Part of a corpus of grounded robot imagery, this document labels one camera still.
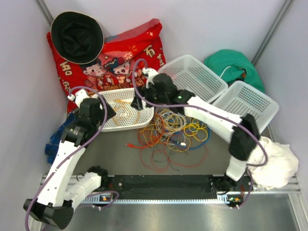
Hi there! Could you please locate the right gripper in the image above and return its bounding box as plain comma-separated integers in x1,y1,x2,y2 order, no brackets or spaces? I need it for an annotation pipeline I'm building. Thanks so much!
131,83,169,112

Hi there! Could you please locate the thick red ethernet cable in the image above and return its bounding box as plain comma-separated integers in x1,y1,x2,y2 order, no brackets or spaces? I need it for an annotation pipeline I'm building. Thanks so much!
126,142,154,149

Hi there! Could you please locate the yellow thin cable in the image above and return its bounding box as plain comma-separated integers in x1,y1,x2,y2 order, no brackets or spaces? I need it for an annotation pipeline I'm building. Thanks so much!
182,121,210,151

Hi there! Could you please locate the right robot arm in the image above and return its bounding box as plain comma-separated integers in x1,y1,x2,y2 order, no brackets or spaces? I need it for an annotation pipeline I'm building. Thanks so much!
131,73,260,191

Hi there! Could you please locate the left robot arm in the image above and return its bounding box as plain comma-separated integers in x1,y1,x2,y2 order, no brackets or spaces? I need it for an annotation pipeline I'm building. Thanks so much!
23,96,116,230

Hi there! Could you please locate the white basket with rounded corners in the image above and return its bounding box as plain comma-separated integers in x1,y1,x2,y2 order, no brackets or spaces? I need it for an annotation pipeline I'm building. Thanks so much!
100,88,154,132

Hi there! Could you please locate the red printed pillow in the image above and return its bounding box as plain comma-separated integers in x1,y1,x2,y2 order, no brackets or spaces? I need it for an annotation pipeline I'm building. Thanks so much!
46,18,167,114

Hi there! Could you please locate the blue plaid cloth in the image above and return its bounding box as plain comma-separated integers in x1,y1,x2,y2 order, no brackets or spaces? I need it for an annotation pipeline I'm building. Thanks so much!
44,113,75,165

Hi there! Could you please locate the white rectangular basket centre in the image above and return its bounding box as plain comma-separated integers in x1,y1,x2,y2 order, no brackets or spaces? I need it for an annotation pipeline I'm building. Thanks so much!
158,54,228,103

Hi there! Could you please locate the white rectangular basket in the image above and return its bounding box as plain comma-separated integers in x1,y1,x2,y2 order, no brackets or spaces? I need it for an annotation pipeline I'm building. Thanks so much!
158,54,228,103
213,81,280,133

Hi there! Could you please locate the black round hat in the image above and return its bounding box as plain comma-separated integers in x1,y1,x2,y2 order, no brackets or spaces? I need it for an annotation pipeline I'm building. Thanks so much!
50,11,105,64

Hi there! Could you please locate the white rectangular basket right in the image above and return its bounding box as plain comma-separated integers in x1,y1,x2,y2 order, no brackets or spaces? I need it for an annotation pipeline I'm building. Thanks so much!
213,81,280,133

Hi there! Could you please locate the green cloth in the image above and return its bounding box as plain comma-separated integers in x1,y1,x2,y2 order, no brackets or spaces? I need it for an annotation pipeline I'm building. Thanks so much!
204,49,265,93

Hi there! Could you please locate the white cloth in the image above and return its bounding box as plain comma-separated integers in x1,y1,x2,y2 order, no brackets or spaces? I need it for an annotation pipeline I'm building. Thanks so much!
248,136,299,190

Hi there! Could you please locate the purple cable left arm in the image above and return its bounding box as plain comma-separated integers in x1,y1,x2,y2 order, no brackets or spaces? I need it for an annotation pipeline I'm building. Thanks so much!
25,86,120,231

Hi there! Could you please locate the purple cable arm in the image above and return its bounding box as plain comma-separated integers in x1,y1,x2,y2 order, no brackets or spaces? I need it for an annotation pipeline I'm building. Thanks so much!
132,59,268,209
25,86,120,231

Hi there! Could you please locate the orange thin wire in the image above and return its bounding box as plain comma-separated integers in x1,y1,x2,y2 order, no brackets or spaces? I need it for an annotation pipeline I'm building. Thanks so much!
137,113,169,150

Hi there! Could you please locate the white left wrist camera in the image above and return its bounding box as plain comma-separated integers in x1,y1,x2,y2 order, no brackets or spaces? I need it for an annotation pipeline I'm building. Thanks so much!
67,89,90,108

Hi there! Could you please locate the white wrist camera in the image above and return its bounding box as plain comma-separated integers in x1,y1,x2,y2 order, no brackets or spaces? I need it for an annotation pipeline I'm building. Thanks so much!
142,67,158,85
67,89,90,108

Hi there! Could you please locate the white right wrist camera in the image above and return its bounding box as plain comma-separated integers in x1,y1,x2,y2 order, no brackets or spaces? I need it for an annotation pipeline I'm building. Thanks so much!
142,67,158,85

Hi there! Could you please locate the white grey wire coil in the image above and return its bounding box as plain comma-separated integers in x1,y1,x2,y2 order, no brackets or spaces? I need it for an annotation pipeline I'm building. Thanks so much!
155,108,187,135

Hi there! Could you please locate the thin red wire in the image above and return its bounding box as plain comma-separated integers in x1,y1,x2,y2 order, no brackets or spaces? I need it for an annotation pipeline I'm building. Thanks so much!
139,134,208,173

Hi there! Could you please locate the blue ethernet cable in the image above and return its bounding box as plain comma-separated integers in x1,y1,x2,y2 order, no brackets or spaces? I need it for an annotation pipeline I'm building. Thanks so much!
173,125,211,151

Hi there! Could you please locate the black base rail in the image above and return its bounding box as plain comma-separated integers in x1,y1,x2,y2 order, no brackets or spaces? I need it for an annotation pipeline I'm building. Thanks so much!
105,175,217,200

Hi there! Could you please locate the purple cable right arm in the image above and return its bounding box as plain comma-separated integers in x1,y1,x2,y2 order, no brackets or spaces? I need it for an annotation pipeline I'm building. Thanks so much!
132,59,268,209

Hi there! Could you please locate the white slotted cable duct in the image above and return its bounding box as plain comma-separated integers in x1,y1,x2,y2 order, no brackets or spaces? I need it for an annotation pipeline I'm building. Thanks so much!
79,193,244,205

